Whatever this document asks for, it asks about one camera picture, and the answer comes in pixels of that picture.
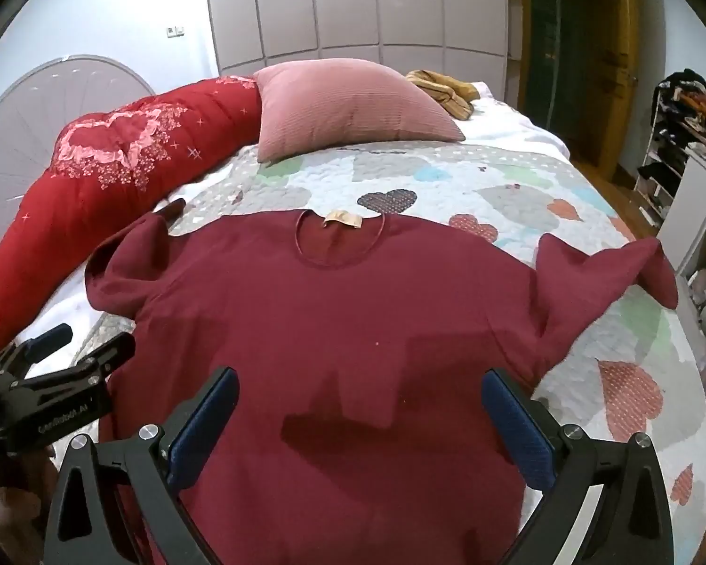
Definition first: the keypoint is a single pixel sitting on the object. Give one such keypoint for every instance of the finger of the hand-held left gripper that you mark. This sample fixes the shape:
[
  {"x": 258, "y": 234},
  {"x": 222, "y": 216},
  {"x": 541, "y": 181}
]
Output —
[
  {"x": 47, "y": 338},
  {"x": 115, "y": 350}
]

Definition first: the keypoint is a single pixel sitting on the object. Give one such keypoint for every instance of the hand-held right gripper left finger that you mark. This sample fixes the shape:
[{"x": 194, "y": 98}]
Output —
[{"x": 203, "y": 426}]

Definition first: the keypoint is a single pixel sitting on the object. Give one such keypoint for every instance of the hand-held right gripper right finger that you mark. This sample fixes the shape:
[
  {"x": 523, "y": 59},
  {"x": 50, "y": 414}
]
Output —
[{"x": 523, "y": 429}]

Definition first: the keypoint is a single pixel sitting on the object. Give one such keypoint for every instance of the dark red shirt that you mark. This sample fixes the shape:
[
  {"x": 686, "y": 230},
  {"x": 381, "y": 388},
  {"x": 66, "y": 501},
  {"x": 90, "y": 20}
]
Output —
[{"x": 329, "y": 335}]

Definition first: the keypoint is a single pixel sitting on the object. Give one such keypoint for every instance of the person's left hand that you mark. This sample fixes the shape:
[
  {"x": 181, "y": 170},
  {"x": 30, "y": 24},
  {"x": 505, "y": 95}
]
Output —
[{"x": 9, "y": 497}]

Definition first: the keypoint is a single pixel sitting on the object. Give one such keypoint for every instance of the heart-patterned quilt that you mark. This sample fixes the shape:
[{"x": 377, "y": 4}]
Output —
[{"x": 594, "y": 329}]

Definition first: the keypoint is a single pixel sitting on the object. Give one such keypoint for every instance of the red floral comforter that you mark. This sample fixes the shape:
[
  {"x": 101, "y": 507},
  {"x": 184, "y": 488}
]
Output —
[{"x": 88, "y": 182}]

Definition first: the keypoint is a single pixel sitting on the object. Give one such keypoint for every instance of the round grey headboard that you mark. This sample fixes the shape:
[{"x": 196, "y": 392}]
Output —
[{"x": 41, "y": 112}]

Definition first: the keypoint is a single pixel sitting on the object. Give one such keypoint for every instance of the white shelf unit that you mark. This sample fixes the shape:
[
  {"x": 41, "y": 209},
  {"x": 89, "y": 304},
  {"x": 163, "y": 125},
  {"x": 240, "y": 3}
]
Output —
[{"x": 688, "y": 182}]

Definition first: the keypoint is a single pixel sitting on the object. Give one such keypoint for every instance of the pink pillow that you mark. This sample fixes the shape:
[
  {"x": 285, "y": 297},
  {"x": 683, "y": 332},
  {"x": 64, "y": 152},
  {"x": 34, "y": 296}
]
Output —
[{"x": 347, "y": 106}]

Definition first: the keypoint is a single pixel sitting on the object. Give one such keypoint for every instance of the yellow cloth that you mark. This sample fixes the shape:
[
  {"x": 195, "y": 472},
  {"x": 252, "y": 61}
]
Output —
[{"x": 444, "y": 89}]

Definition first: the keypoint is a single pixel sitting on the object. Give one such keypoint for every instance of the wooden door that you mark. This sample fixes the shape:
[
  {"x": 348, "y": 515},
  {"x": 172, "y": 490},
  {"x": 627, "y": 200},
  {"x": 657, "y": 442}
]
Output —
[{"x": 576, "y": 53}]

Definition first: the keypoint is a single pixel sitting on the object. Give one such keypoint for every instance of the white wardrobe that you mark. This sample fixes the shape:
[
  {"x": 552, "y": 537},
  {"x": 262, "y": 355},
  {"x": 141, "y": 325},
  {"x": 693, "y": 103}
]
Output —
[{"x": 359, "y": 6}]

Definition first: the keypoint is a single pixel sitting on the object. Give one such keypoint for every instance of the wall switch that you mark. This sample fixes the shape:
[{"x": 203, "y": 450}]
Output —
[{"x": 176, "y": 30}]

